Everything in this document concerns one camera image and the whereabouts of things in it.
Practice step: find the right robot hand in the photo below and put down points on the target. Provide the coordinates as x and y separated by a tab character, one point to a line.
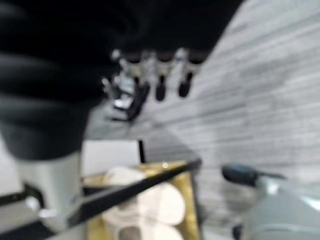
62	62

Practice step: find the white slipper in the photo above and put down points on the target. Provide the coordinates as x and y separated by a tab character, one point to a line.
165	205
122	175
155	232

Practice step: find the silver robot leg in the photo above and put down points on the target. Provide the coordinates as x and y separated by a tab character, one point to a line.
287	212

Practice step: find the black frame shoe rack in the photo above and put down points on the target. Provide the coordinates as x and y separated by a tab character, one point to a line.
140	186

